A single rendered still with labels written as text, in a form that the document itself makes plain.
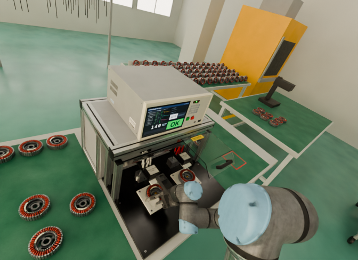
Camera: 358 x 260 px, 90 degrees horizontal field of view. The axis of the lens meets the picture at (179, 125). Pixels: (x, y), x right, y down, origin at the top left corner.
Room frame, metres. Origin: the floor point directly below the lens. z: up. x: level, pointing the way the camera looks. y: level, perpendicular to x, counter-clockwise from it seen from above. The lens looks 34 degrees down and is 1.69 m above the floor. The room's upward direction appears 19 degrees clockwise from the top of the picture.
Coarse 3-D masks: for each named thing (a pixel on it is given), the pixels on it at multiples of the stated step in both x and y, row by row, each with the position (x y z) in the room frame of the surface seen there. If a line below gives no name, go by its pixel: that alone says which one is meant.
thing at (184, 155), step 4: (176, 148) 0.90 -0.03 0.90; (172, 152) 0.86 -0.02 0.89; (180, 152) 0.88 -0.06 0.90; (184, 152) 0.86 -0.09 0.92; (176, 156) 0.83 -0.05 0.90; (180, 156) 0.82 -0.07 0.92; (184, 156) 0.83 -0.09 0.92; (188, 156) 0.84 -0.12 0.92; (180, 160) 0.81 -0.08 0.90; (184, 160) 0.80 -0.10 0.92; (188, 160) 0.82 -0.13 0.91; (184, 164) 0.80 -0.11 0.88; (188, 164) 0.82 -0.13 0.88; (184, 168) 0.78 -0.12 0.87
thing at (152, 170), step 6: (138, 162) 0.68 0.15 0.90; (144, 162) 0.70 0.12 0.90; (144, 168) 0.64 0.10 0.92; (150, 168) 0.65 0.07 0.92; (156, 168) 0.66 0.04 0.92; (144, 174) 0.63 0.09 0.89; (150, 174) 0.62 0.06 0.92; (156, 174) 0.63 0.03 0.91; (150, 180) 0.61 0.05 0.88; (156, 180) 0.62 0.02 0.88
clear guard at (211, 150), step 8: (192, 136) 0.86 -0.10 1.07; (208, 136) 0.91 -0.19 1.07; (192, 144) 0.79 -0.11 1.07; (200, 144) 0.81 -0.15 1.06; (208, 144) 0.83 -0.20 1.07; (216, 144) 0.86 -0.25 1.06; (224, 144) 0.89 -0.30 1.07; (200, 152) 0.74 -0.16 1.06; (208, 152) 0.76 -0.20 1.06; (216, 152) 0.79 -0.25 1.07; (224, 152) 0.81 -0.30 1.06; (232, 152) 0.85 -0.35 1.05; (208, 160) 0.70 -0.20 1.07; (216, 160) 0.73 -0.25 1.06; (224, 160) 0.77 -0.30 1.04; (232, 160) 0.82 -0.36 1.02; (208, 168) 0.67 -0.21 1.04; (224, 168) 0.74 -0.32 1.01; (208, 176) 0.64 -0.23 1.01
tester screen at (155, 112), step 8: (176, 104) 0.75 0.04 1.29; (184, 104) 0.79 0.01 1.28; (152, 112) 0.65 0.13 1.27; (160, 112) 0.68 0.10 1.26; (168, 112) 0.72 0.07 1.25; (176, 112) 0.76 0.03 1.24; (152, 120) 0.66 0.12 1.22; (160, 120) 0.69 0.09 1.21; (168, 120) 0.73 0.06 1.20; (144, 128) 0.63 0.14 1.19
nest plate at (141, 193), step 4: (144, 188) 0.62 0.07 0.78; (140, 192) 0.59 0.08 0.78; (144, 192) 0.60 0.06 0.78; (152, 192) 0.61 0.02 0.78; (140, 196) 0.57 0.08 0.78; (144, 196) 0.57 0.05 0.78; (144, 200) 0.55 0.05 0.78; (144, 204) 0.53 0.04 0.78; (148, 204) 0.54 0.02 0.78; (160, 204) 0.56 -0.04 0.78; (148, 208) 0.52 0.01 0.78; (152, 208) 0.52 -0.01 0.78; (156, 208) 0.53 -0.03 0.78; (160, 208) 0.54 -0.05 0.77; (152, 212) 0.50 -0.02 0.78
